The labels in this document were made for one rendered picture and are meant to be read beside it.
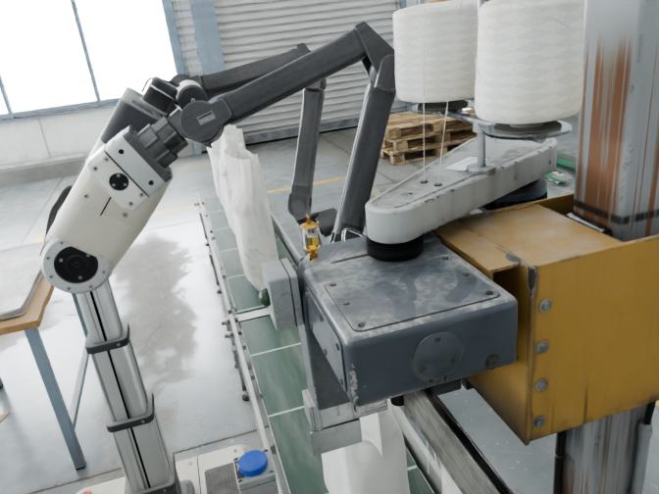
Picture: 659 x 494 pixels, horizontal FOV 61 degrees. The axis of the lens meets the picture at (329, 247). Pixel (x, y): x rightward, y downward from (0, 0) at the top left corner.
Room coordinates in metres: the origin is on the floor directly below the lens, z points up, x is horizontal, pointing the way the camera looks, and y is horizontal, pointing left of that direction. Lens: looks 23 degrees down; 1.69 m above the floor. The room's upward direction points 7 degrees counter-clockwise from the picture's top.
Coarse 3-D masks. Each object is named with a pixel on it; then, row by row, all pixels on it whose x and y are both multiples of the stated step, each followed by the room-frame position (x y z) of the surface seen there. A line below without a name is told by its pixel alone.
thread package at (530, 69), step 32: (512, 0) 0.75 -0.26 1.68; (544, 0) 0.73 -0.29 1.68; (576, 0) 0.73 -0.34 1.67; (480, 32) 0.79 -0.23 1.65; (512, 32) 0.74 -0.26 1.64; (544, 32) 0.72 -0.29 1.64; (576, 32) 0.73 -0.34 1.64; (480, 64) 0.78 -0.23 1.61; (512, 64) 0.73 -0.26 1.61; (544, 64) 0.72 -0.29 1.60; (576, 64) 0.73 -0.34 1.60; (480, 96) 0.78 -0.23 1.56; (512, 96) 0.73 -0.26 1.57; (544, 96) 0.72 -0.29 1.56; (576, 96) 0.73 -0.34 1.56
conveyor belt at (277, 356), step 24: (264, 336) 2.18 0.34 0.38; (288, 336) 2.16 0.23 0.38; (264, 360) 1.99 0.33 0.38; (288, 360) 1.97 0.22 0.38; (264, 384) 1.82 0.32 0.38; (288, 384) 1.80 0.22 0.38; (288, 408) 1.66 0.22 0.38; (288, 432) 1.53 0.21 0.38; (288, 456) 1.42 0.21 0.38; (312, 456) 1.41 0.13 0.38; (408, 456) 1.36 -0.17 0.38; (288, 480) 1.32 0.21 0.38; (312, 480) 1.31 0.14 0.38
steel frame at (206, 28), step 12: (192, 0) 7.77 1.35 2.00; (204, 0) 7.80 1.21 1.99; (192, 12) 7.76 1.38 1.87; (204, 12) 7.79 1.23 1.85; (204, 24) 7.79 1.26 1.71; (216, 24) 7.82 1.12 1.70; (204, 36) 7.78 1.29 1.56; (216, 36) 7.82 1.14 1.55; (204, 48) 7.77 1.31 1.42; (216, 48) 7.81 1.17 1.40; (204, 60) 7.77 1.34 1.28; (216, 60) 7.81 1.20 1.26; (204, 72) 7.76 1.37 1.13; (216, 72) 7.80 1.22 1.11; (216, 96) 7.78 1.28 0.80
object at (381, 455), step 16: (368, 416) 0.96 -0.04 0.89; (384, 416) 1.04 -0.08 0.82; (368, 432) 0.97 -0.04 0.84; (384, 432) 0.98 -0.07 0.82; (400, 432) 1.00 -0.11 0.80; (352, 448) 0.98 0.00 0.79; (368, 448) 0.97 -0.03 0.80; (384, 448) 0.97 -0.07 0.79; (400, 448) 0.98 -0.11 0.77; (336, 464) 1.04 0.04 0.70; (352, 464) 0.96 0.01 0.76; (368, 464) 0.96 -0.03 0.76; (384, 464) 0.95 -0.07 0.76; (400, 464) 0.97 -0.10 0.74; (336, 480) 1.04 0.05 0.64; (352, 480) 0.96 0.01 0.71; (368, 480) 0.95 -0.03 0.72; (384, 480) 0.95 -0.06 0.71; (400, 480) 0.96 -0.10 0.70
